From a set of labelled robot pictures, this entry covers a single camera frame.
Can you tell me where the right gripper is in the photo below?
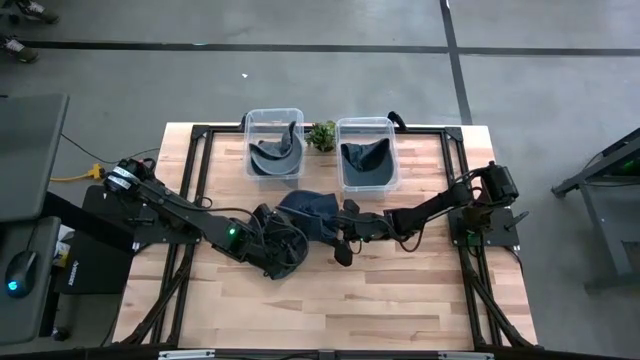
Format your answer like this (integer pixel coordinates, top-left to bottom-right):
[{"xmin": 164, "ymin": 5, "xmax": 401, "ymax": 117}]
[{"xmin": 333, "ymin": 199, "xmax": 389, "ymax": 268}]

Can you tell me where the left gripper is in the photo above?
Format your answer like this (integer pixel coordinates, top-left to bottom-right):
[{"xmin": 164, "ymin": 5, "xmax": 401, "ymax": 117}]
[{"xmin": 249, "ymin": 203, "xmax": 311, "ymax": 281}]

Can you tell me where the dark blue cap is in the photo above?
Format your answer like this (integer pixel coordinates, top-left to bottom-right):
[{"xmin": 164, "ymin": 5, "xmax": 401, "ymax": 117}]
[{"xmin": 340, "ymin": 137, "xmax": 396, "ymax": 187}]

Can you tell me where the light grey cap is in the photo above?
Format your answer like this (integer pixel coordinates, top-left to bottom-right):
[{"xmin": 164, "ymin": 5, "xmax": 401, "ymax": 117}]
[{"xmin": 248, "ymin": 139, "xmax": 304, "ymax": 177}]

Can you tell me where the clear plastic bin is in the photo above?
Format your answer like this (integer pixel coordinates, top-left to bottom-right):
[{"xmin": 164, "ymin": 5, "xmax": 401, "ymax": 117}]
[
  {"xmin": 243, "ymin": 107, "xmax": 305, "ymax": 180},
  {"xmin": 335, "ymin": 116, "xmax": 401, "ymax": 194}
]

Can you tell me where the small green potted plant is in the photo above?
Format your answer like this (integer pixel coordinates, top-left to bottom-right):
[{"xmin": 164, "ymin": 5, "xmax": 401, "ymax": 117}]
[{"xmin": 305, "ymin": 119, "xmax": 337, "ymax": 153}]

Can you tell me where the black case with white print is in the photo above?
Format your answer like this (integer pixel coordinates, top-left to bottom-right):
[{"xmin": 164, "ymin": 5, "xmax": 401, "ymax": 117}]
[{"xmin": 53, "ymin": 184, "xmax": 151, "ymax": 296}]

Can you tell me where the yellow power plug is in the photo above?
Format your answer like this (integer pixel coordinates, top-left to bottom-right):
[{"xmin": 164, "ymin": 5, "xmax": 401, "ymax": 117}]
[{"xmin": 49, "ymin": 163, "xmax": 107, "ymax": 183}]

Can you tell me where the small white yellow packet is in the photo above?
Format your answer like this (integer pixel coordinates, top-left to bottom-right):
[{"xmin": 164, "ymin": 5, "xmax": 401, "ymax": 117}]
[{"xmin": 52, "ymin": 224, "xmax": 76, "ymax": 269}]

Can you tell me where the grey desk pad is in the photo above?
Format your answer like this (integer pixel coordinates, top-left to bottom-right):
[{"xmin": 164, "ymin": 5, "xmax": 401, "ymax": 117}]
[{"xmin": 0, "ymin": 215, "xmax": 62, "ymax": 346}]

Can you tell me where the grey metal stand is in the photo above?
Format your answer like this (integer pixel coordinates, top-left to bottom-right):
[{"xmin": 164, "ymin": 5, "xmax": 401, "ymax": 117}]
[{"xmin": 551, "ymin": 127, "xmax": 640, "ymax": 291}]

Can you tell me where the black computer mouse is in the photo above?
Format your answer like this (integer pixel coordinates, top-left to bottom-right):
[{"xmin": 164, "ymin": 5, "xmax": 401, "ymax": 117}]
[{"xmin": 4, "ymin": 249, "xmax": 39, "ymax": 300}]

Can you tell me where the grey monitor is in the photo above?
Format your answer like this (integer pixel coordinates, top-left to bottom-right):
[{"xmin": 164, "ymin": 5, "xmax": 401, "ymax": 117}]
[{"xmin": 0, "ymin": 93, "xmax": 70, "ymax": 224}]

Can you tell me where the person's shoe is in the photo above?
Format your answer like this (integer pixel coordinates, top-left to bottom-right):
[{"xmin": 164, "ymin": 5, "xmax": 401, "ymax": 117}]
[
  {"xmin": 13, "ymin": 0, "xmax": 61, "ymax": 24},
  {"xmin": 0, "ymin": 35, "xmax": 40, "ymax": 64}
]

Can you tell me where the black aluminium frame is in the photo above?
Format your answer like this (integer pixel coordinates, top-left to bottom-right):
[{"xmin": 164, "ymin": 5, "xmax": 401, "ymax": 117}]
[{"xmin": 117, "ymin": 123, "xmax": 539, "ymax": 351}]

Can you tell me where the silver bracket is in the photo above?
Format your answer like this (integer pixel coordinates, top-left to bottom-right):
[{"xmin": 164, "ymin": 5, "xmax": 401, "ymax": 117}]
[
  {"xmin": 438, "ymin": 351, "xmax": 495, "ymax": 360},
  {"xmin": 157, "ymin": 349, "xmax": 216, "ymax": 360}
]

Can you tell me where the black floor cable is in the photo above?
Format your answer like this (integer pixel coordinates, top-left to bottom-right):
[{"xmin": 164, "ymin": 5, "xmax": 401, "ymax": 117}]
[{"xmin": 59, "ymin": 132, "xmax": 161, "ymax": 166}]

